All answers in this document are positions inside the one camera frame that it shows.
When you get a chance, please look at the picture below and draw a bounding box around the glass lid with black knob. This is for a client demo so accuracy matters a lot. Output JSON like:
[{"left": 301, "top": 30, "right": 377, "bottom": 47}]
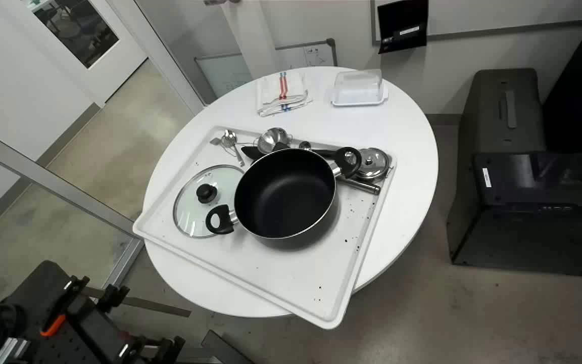
[{"left": 171, "top": 162, "right": 247, "bottom": 240}]

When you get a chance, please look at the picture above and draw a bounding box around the black nonstick pot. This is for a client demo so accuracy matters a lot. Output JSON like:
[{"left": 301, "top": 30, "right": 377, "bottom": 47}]
[{"left": 205, "top": 146, "right": 364, "bottom": 243}]

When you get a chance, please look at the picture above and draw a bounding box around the small steel lid black knob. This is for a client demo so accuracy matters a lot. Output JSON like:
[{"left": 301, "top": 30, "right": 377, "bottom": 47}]
[{"left": 356, "top": 146, "right": 393, "bottom": 181}]

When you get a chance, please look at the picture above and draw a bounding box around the steel ladle cup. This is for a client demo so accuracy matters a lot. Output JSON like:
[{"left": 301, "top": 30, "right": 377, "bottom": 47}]
[{"left": 257, "top": 126, "right": 313, "bottom": 156}]

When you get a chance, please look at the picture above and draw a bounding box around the steel spoon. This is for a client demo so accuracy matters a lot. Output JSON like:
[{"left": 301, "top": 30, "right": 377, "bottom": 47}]
[{"left": 209, "top": 127, "right": 247, "bottom": 168}]

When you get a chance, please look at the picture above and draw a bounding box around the white plastic tray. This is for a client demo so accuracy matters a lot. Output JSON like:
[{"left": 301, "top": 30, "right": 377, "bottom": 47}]
[{"left": 131, "top": 123, "right": 398, "bottom": 331}]

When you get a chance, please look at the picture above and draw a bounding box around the small whiteboard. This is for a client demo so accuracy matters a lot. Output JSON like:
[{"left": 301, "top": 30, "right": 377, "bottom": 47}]
[{"left": 273, "top": 36, "right": 340, "bottom": 72}]

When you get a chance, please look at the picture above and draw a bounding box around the frosted glass pane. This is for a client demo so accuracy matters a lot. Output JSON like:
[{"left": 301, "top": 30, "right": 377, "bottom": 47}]
[{"left": 194, "top": 51, "right": 254, "bottom": 100}]

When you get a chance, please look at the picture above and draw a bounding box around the black cabinet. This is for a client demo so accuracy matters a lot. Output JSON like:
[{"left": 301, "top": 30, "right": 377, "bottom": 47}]
[{"left": 445, "top": 66, "right": 582, "bottom": 276}]

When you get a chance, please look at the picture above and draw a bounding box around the framed dark picture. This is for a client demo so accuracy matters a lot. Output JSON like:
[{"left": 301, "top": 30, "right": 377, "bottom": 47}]
[{"left": 24, "top": 0, "right": 122, "bottom": 70}]

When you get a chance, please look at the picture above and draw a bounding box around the black tool cart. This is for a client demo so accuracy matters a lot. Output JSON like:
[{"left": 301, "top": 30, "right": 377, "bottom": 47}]
[{"left": 0, "top": 258, "right": 185, "bottom": 364}]

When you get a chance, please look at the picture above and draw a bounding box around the large dark equipment panel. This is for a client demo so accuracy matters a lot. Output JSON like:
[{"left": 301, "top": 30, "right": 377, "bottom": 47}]
[{"left": 542, "top": 17, "right": 582, "bottom": 157}]

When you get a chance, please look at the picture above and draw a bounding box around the black utensil handle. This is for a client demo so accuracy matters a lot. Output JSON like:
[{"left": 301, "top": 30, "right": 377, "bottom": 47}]
[{"left": 240, "top": 144, "right": 267, "bottom": 162}]

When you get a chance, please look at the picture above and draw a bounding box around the steel utensil handle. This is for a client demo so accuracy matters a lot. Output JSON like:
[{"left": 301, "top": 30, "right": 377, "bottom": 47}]
[{"left": 336, "top": 174, "right": 382, "bottom": 196}]

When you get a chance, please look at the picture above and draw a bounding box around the black wall panel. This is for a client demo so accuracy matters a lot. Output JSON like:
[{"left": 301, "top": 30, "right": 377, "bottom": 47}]
[{"left": 375, "top": 0, "right": 431, "bottom": 54}]

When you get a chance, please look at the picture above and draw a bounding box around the grey aluminium frame beam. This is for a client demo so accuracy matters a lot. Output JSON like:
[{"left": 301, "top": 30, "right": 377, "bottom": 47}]
[{"left": 0, "top": 119, "right": 146, "bottom": 289}]

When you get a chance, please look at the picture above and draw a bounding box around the orange handled clamp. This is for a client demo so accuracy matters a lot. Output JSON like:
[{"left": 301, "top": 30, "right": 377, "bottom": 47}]
[{"left": 39, "top": 312, "right": 69, "bottom": 340}]

